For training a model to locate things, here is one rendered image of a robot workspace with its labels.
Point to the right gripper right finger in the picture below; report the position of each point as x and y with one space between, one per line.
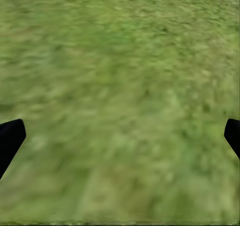
232 135

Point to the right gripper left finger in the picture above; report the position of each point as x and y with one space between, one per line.
12 135

